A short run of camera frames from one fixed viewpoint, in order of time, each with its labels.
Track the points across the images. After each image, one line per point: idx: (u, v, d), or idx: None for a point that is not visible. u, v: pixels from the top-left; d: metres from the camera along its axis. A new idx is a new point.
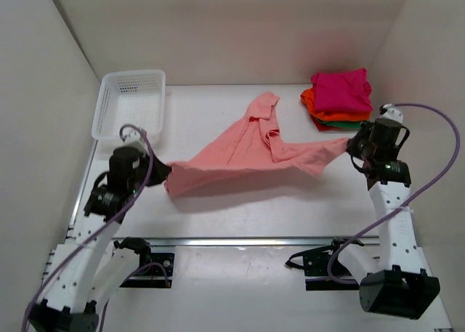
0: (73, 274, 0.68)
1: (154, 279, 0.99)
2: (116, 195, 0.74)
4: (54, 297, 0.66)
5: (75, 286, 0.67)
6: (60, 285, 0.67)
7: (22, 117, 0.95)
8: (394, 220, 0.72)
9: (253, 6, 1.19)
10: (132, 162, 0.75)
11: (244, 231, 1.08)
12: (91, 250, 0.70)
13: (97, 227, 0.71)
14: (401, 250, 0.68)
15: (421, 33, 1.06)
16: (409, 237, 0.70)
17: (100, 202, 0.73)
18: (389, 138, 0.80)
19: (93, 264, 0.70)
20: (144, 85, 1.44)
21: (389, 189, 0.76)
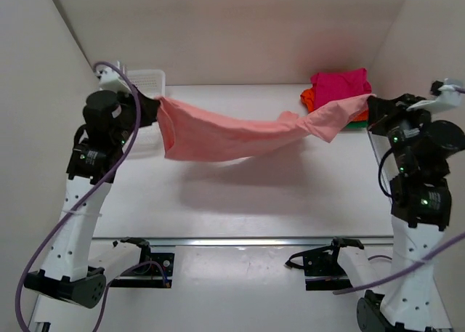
0: (67, 243, 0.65)
1: (154, 279, 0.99)
2: (98, 153, 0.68)
4: (50, 269, 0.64)
5: (70, 255, 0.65)
6: (54, 255, 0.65)
7: (22, 118, 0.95)
8: (411, 274, 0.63)
9: (253, 6, 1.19)
10: (110, 111, 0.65)
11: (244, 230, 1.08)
12: (81, 216, 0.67)
13: (86, 190, 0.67)
14: (409, 312, 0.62)
15: (421, 33, 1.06)
16: (424, 290, 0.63)
17: (84, 162, 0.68)
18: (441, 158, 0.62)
19: (87, 231, 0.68)
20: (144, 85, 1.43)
21: (415, 235, 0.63)
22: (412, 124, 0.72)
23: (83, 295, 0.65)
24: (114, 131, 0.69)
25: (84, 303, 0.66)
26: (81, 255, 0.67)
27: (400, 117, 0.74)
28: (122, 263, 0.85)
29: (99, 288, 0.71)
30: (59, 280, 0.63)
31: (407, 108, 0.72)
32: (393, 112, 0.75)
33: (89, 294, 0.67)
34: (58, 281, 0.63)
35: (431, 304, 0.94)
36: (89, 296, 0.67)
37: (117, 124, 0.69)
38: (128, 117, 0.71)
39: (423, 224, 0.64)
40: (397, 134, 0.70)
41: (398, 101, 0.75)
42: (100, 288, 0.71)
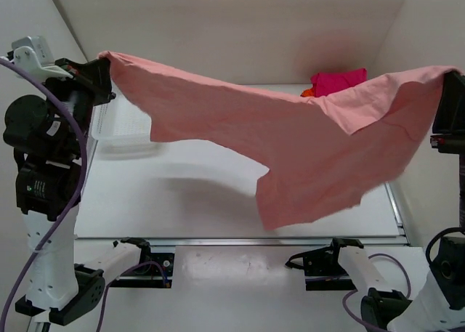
0: (43, 278, 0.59)
1: (154, 279, 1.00)
2: (44, 179, 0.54)
4: (37, 300, 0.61)
5: (51, 288, 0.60)
6: (35, 290, 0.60)
7: None
8: None
9: (253, 5, 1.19)
10: (45, 128, 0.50)
11: (245, 230, 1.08)
12: (51, 252, 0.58)
13: (46, 227, 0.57)
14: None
15: (421, 33, 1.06)
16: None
17: (33, 192, 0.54)
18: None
19: (62, 260, 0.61)
20: None
21: (453, 316, 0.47)
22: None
23: (81, 306, 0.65)
24: (58, 147, 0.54)
25: (84, 312, 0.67)
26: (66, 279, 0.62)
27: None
28: (122, 263, 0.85)
29: (99, 288, 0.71)
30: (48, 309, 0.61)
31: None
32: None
33: (88, 301, 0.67)
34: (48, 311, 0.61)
35: None
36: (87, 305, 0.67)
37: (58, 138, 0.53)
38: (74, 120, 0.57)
39: None
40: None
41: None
42: (98, 289, 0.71)
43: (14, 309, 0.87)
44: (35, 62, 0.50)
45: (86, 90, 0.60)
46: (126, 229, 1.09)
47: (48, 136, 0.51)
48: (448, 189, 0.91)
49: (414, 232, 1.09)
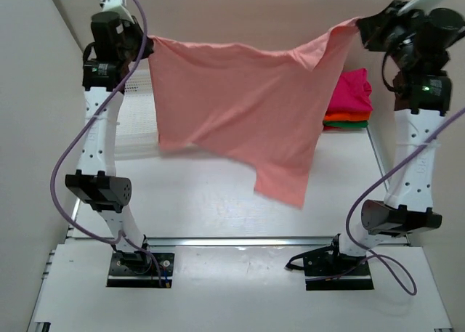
0: (96, 142, 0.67)
1: (153, 278, 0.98)
2: (110, 65, 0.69)
4: (86, 168, 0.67)
5: (102, 154, 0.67)
6: (86, 155, 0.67)
7: (22, 118, 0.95)
8: (414, 163, 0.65)
9: None
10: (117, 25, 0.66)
11: (244, 231, 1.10)
12: (105, 118, 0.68)
13: (104, 96, 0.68)
14: (413, 192, 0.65)
15: None
16: (427, 173, 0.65)
17: (96, 73, 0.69)
18: (439, 46, 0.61)
19: (110, 135, 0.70)
20: (144, 85, 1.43)
21: (417, 120, 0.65)
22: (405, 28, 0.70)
23: (119, 188, 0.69)
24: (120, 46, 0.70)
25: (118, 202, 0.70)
26: (110, 156, 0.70)
27: (391, 22, 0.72)
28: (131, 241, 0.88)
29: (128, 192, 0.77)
30: (94, 176, 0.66)
31: (398, 12, 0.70)
32: (385, 20, 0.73)
33: (122, 194, 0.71)
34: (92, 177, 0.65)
35: (431, 302, 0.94)
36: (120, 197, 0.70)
37: (121, 39, 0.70)
38: (131, 41, 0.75)
39: (426, 110, 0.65)
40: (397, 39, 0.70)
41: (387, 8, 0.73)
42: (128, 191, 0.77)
43: (14, 309, 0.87)
44: (119, 2, 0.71)
45: (139, 37, 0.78)
46: None
47: (117, 33, 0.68)
48: (449, 190, 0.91)
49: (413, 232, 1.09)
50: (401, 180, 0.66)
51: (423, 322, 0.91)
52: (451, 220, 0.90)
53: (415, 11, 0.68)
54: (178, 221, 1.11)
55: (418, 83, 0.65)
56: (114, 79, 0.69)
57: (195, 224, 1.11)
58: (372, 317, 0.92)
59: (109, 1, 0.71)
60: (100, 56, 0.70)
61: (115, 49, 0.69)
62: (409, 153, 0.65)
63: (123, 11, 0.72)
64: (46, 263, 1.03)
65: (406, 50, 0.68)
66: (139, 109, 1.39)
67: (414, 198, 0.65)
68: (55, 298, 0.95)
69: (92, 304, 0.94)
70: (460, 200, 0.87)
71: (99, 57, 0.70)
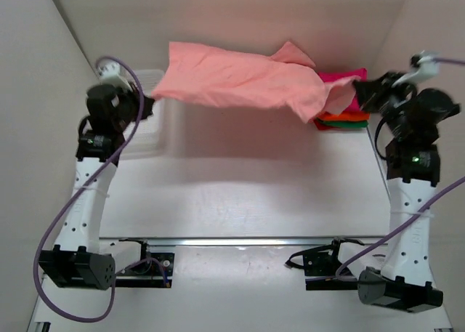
0: (81, 216, 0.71)
1: (154, 278, 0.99)
2: (105, 140, 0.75)
4: (66, 241, 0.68)
5: (85, 227, 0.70)
6: (69, 230, 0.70)
7: (21, 118, 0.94)
8: (409, 230, 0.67)
9: (254, 6, 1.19)
10: (110, 99, 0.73)
11: (244, 231, 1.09)
12: (94, 190, 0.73)
13: (96, 167, 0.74)
14: (410, 264, 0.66)
15: (423, 32, 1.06)
16: (420, 245, 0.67)
17: (91, 144, 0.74)
18: (431, 123, 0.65)
19: (97, 206, 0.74)
20: (143, 85, 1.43)
21: (409, 191, 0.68)
22: (400, 97, 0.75)
23: (101, 266, 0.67)
24: (115, 118, 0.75)
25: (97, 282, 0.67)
26: (92, 233, 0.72)
27: (387, 93, 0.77)
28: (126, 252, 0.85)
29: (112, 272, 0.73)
30: (74, 251, 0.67)
31: (391, 83, 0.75)
32: (379, 90, 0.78)
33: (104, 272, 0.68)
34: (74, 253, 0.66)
35: None
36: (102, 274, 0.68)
37: (116, 112, 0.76)
38: (127, 109, 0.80)
39: (418, 180, 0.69)
40: (388, 109, 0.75)
41: (383, 78, 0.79)
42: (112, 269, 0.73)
43: (15, 310, 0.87)
44: (117, 71, 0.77)
45: (136, 104, 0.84)
46: (125, 230, 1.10)
47: (112, 107, 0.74)
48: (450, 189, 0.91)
49: None
50: (396, 251, 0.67)
51: (423, 323, 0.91)
52: (451, 221, 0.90)
53: (407, 84, 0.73)
54: (177, 221, 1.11)
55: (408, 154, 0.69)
56: (104, 154, 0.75)
57: (195, 224, 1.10)
58: (372, 317, 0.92)
59: (107, 70, 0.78)
60: (94, 127, 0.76)
61: (110, 122, 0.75)
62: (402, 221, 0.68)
63: (120, 80, 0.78)
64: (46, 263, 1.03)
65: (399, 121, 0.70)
66: None
67: (411, 269, 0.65)
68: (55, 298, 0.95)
69: (92, 304, 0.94)
70: (459, 200, 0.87)
71: (94, 128, 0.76)
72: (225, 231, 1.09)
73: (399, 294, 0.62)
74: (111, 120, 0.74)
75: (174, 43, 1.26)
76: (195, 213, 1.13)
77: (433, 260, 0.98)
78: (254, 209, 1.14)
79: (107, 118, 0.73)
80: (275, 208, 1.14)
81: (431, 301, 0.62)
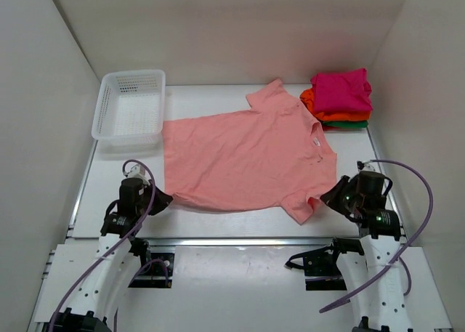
0: (94, 282, 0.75)
1: (154, 279, 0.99)
2: (128, 221, 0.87)
4: (77, 305, 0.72)
5: (96, 293, 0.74)
6: (81, 294, 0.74)
7: (20, 117, 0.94)
8: (383, 278, 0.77)
9: (253, 6, 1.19)
10: (139, 189, 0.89)
11: (244, 231, 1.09)
12: (110, 261, 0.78)
13: (113, 242, 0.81)
14: (390, 312, 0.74)
15: (422, 32, 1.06)
16: (397, 295, 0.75)
17: (116, 225, 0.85)
18: (375, 190, 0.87)
19: (110, 277, 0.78)
20: (144, 86, 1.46)
21: (379, 245, 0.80)
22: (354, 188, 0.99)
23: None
24: (138, 205, 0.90)
25: None
26: (102, 301, 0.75)
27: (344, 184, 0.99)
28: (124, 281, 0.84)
29: None
30: (83, 314, 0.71)
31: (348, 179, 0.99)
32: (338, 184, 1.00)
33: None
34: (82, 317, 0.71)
35: (431, 301, 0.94)
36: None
37: (139, 200, 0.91)
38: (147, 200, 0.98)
39: (384, 235, 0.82)
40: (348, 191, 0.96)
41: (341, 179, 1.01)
42: None
43: (14, 310, 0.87)
44: (136, 172, 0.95)
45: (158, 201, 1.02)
46: None
47: (139, 195, 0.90)
48: (448, 189, 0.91)
49: (413, 232, 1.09)
50: (378, 301, 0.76)
51: (423, 322, 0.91)
52: (450, 221, 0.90)
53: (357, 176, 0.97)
54: (178, 221, 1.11)
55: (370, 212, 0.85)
56: (126, 230, 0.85)
57: (195, 224, 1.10)
58: None
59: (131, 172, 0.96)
60: (120, 209, 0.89)
61: (134, 207, 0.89)
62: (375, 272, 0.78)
63: (141, 177, 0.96)
64: (46, 263, 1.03)
65: (354, 197, 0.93)
66: (140, 109, 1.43)
67: (391, 318, 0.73)
68: (55, 298, 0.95)
69: None
70: (458, 200, 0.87)
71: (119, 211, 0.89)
72: (225, 231, 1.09)
73: None
74: (134, 206, 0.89)
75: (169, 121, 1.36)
76: (195, 213, 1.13)
77: (432, 259, 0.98)
78: (255, 209, 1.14)
79: (132, 203, 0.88)
80: (276, 208, 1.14)
81: None
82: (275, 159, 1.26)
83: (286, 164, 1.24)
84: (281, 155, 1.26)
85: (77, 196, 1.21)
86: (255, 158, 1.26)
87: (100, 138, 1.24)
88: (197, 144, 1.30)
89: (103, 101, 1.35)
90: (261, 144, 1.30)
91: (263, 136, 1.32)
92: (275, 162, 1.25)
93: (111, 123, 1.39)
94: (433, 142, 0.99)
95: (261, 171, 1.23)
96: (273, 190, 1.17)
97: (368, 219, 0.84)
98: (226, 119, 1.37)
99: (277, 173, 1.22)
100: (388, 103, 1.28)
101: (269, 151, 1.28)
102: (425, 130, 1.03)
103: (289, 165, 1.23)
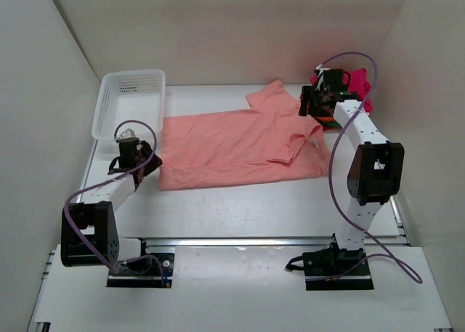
0: (107, 188, 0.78)
1: (153, 279, 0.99)
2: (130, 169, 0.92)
4: (89, 199, 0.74)
5: (108, 195, 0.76)
6: (94, 195, 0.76)
7: (21, 119, 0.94)
8: (357, 119, 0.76)
9: (254, 5, 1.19)
10: (136, 144, 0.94)
11: (244, 231, 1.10)
12: (120, 181, 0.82)
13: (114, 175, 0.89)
14: (368, 135, 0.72)
15: (422, 33, 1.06)
16: (370, 124, 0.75)
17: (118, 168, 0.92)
18: (337, 82, 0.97)
19: (118, 195, 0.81)
20: (144, 85, 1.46)
21: (347, 103, 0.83)
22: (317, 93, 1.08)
23: (112, 229, 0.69)
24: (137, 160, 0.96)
25: (105, 239, 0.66)
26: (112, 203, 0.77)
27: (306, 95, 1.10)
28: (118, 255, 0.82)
29: (114, 247, 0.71)
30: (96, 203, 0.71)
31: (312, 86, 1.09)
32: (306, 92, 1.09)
33: (111, 240, 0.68)
34: (96, 203, 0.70)
35: (431, 301, 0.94)
36: (110, 240, 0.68)
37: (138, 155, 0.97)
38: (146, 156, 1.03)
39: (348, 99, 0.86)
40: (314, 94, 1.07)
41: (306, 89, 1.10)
42: (114, 246, 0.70)
43: (15, 310, 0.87)
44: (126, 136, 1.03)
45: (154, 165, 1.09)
46: (125, 227, 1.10)
47: (136, 150, 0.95)
48: (448, 189, 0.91)
49: (413, 232, 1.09)
50: (356, 134, 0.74)
51: (424, 323, 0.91)
52: (451, 221, 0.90)
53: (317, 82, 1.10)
54: (177, 221, 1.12)
55: (337, 92, 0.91)
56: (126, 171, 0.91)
57: (195, 224, 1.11)
58: (373, 317, 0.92)
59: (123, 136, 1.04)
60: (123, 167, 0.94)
61: (134, 162, 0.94)
62: (348, 118, 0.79)
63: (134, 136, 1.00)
64: (46, 263, 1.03)
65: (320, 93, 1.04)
66: (140, 109, 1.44)
67: (370, 139, 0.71)
68: (55, 299, 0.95)
69: (92, 304, 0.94)
70: (458, 201, 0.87)
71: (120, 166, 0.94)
72: (225, 231, 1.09)
73: (372, 150, 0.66)
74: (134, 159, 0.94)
75: (169, 118, 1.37)
76: (195, 213, 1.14)
77: (432, 259, 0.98)
78: (255, 209, 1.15)
79: (133, 158, 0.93)
80: (275, 207, 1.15)
81: (394, 150, 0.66)
82: (268, 149, 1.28)
83: (279, 150, 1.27)
84: (279, 150, 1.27)
85: None
86: (251, 147, 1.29)
87: (99, 138, 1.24)
88: (195, 143, 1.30)
89: (102, 99, 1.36)
90: (258, 137, 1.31)
91: (259, 130, 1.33)
92: (269, 152, 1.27)
93: (111, 122, 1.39)
94: (433, 141, 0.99)
95: (256, 166, 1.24)
96: (266, 173, 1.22)
97: (336, 96, 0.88)
98: (225, 118, 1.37)
99: (271, 158, 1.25)
100: (387, 103, 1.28)
101: (263, 144, 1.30)
102: (425, 130, 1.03)
103: (283, 152, 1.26)
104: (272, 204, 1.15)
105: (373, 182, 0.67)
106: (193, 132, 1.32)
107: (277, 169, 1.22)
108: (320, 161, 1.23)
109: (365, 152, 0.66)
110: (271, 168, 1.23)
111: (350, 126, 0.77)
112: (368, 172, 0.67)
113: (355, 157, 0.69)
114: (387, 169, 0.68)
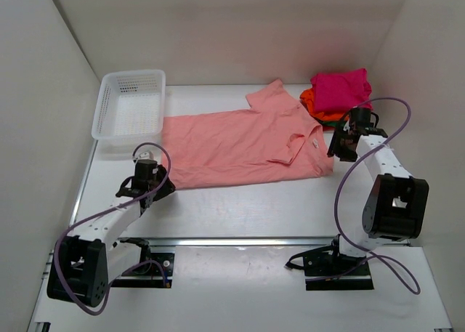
0: (105, 221, 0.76)
1: (154, 279, 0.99)
2: (141, 192, 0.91)
4: (85, 234, 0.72)
5: (105, 230, 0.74)
6: (91, 228, 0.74)
7: (21, 119, 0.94)
8: (379, 152, 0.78)
9: (254, 6, 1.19)
10: (152, 167, 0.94)
11: (245, 231, 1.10)
12: (121, 211, 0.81)
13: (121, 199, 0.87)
14: (389, 168, 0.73)
15: (422, 33, 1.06)
16: (394, 159, 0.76)
17: (129, 191, 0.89)
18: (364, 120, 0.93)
19: (118, 228, 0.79)
20: (144, 86, 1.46)
21: (370, 137, 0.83)
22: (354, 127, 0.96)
23: (102, 271, 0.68)
24: (152, 183, 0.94)
25: (90, 282, 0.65)
26: (107, 241, 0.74)
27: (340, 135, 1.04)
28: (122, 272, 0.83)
29: (102, 287, 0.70)
30: (91, 240, 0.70)
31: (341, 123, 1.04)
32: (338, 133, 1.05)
33: (97, 282, 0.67)
34: (89, 243, 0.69)
35: (431, 301, 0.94)
36: (96, 282, 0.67)
37: (152, 179, 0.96)
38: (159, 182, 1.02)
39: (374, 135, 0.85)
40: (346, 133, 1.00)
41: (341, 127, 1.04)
42: (101, 286, 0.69)
43: (15, 310, 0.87)
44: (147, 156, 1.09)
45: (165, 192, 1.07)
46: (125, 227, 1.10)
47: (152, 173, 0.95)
48: (448, 189, 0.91)
49: None
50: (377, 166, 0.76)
51: (424, 322, 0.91)
52: (451, 221, 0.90)
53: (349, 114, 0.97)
54: (177, 221, 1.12)
55: (362, 127, 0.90)
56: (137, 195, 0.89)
57: (195, 224, 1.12)
58: (372, 317, 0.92)
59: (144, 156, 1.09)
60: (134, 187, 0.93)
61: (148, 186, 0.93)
62: (370, 150, 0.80)
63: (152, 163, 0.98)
64: (46, 263, 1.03)
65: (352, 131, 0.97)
66: (140, 109, 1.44)
67: (391, 171, 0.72)
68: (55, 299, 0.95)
69: None
70: (459, 201, 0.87)
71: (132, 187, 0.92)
72: (225, 232, 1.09)
73: (391, 183, 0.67)
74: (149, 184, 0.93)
75: (169, 119, 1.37)
76: (195, 213, 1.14)
77: (432, 259, 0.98)
78: (255, 209, 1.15)
79: (147, 181, 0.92)
80: (275, 207, 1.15)
81: (417, 186, 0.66)
82: (268, 149, 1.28)
83: (278, 150, 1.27)
84: (278, 149, 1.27)
85: (77, 196, 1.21)
86: (251, 148, 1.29)
87: (99, 138, 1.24)
88: (195, 143, 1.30)
89: (102, 99, 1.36)
90: (258, 136, 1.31)
91: (259, 130, 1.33)
92: (269, 152, 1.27)
93: (111, 123, 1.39)
94: (433, 141, 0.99)
95: (256, 166, 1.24)
96: (265, 173, 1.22)
97: (360, 131, 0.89)
98: (225, 118, 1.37)
99: (271, 157, 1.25)
100: (387, 103, 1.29)
101: (263, 144, 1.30)
102: (425, 130, 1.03)
103: (283, 152, 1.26)
104: (271, 204, 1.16)
105: (386, 216, 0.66)
106: (193, 133, 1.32)
107: (276, 169, 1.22)
108: (320, 158, 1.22)
109: (385, 182, 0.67)
110: (269, 167, 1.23)
111: (372, 156, 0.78)
112: (384, 205, 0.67)
113: (373, 186, 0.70)
114: (407, 207, 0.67)
